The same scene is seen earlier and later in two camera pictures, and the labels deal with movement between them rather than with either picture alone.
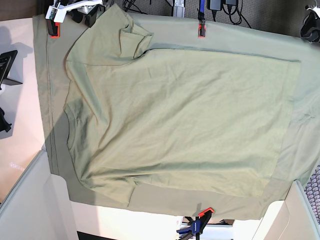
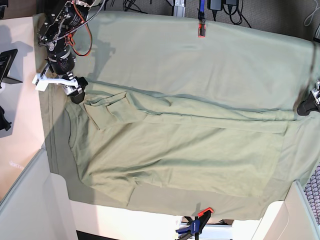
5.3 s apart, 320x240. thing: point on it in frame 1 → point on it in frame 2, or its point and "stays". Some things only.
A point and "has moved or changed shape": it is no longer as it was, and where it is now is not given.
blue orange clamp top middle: (202, 21) stays
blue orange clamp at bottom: (198, 224) stays
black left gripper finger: (310, 30) → (308, 105)
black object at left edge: (4, 125) stays
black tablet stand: (6, 60) stays
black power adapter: (215, 5) stays
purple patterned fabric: (312, 190) stays
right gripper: (91, 12) → (74, 88)
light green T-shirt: (200, 122) has moved or changed shape
